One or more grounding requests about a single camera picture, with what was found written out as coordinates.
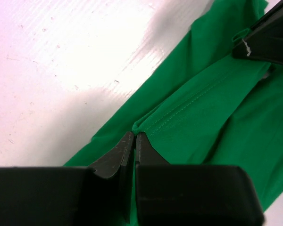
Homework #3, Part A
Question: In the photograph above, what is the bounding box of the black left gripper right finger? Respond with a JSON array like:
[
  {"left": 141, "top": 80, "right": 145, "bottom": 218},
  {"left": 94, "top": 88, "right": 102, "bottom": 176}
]
[{"left": 135, "top": 133, "right": 265, "bottom": 226}]

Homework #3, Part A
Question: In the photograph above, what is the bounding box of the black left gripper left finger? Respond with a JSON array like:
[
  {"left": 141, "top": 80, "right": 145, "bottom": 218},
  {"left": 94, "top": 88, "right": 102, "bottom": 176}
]
[{"left": 0, "top": 132, "right": 134, "bottom": 226}]

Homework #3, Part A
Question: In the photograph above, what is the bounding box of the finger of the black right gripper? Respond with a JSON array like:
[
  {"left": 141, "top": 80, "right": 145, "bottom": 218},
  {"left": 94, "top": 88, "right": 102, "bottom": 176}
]
[
  {"left": 250, "top": 0, "right": 283, "bottom": 31},
  {"left": 232, "top": 20, "right": 283, "bottom": 65}
]

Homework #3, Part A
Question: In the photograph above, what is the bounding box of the green t shirt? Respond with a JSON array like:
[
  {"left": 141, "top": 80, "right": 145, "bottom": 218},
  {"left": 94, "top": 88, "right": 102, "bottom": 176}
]
[{"left": 66, "top": 0, "right": 283, "bottom": 213}]

